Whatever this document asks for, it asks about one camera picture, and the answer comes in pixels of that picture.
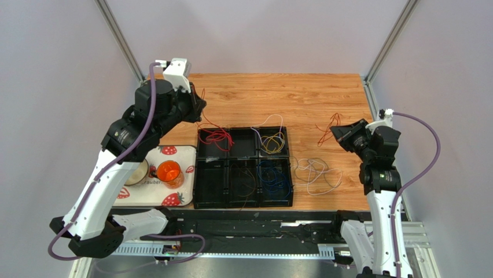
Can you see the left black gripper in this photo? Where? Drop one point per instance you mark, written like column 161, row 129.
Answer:
column 196, row 104

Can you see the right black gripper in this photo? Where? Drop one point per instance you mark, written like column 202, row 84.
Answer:
column 348, row 134

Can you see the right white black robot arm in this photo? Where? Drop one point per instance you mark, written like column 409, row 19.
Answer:
column 381, row 192

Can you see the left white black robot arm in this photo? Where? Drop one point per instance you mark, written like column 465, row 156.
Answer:
column 92, row 231

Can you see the orange translucent cup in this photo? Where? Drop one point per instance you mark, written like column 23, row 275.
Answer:
column 170, row 174

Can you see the black six-compartment tray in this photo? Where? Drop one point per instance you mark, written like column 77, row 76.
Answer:
column 243, row 167

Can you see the beige ceramic bowl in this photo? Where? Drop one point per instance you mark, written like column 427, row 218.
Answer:
column 139, row 174

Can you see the white strawberry pattern tray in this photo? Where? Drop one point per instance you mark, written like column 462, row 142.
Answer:
column 152, row 192

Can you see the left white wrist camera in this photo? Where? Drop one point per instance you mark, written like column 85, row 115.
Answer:
column 176, row 72

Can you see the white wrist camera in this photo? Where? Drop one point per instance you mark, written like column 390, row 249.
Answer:
column 176, row 72
column 385, row 119

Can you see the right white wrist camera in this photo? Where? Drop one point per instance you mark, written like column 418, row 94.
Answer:
column 385, row 119

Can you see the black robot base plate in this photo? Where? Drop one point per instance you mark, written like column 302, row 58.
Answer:
column 277, row 232

